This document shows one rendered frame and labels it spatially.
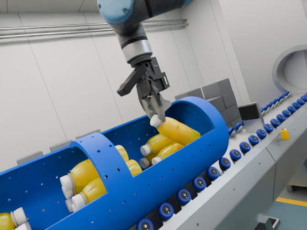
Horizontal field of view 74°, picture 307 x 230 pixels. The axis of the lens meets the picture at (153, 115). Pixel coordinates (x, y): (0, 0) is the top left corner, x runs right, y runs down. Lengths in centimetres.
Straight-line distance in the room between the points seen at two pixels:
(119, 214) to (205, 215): 30
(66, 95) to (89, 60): 87
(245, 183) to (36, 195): 70
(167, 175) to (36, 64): 371
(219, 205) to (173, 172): 23
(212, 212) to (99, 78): 383
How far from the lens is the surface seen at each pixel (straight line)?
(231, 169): 83
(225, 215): 77
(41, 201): 74
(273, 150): 106
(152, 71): 68
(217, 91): 397
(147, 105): 66
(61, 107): 396
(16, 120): 386
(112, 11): 55
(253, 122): 120
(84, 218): 48
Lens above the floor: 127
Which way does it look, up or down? 4 degrees down
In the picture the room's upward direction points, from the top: 19 degrees counter-clockwise
